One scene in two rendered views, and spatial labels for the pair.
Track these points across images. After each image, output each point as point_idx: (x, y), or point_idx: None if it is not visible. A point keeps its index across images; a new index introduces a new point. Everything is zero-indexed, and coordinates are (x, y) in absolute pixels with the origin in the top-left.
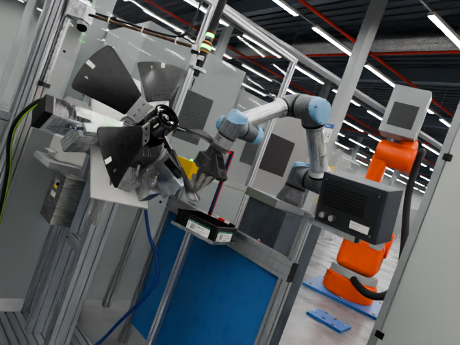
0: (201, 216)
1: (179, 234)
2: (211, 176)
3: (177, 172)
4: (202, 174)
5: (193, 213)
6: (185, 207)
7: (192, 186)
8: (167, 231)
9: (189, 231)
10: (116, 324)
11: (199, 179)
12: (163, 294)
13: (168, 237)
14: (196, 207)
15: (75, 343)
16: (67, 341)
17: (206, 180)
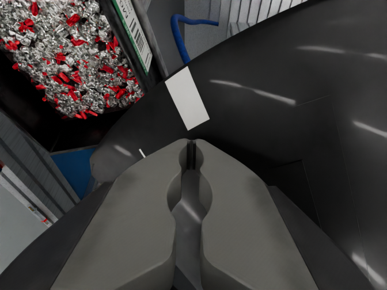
0: (46, 132)
1: (74, 152)
2: (91, 286)
3: (182, 284)
4: (285, 278)
5: (84, 137)
6: (59, 205)
7: (196, 186)
8: (88, 168)
9: (150, 27)
10: (196, 21)
11: (260, 208)
12: (148, 6)
13: (88, 155)
14: (32, 200)
15: (202, 52)
16: (236, 32)
17: (156, 219)
